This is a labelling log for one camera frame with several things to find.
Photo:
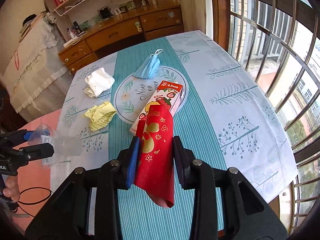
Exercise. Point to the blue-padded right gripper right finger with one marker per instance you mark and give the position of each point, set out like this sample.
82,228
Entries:
183,160

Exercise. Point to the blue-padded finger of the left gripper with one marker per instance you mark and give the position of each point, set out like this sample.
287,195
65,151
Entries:
15,138

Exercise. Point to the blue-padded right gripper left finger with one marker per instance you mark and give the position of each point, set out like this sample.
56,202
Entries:
132,156

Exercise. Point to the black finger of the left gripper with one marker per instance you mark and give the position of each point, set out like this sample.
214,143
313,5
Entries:
34,152

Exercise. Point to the red gift bag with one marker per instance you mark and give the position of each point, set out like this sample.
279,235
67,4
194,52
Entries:
155,168

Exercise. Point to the yellow paper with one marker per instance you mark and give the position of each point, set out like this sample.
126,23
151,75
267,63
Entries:
100,116

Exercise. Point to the B.Duck strawberry milk carton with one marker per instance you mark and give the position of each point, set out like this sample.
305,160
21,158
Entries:
167,94

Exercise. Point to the white tissue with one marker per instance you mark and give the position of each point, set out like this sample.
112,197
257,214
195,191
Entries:
98,82

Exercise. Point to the blue face mask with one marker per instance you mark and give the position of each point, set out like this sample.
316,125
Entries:
148,68

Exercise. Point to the person's left hand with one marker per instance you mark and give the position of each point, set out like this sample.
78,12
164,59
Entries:
11,189

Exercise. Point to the pink bed cover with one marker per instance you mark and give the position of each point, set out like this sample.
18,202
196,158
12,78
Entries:
34,179

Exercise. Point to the teal and white tablecloth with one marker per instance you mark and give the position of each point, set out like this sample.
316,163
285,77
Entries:
224,117

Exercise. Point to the white lace covered furniture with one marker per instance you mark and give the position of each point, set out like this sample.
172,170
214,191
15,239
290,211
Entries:
36,79

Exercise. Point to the wooden drawer desk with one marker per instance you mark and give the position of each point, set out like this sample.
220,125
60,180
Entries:
122,31

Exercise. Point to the black picture frame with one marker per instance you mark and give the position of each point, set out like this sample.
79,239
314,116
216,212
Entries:
104,13

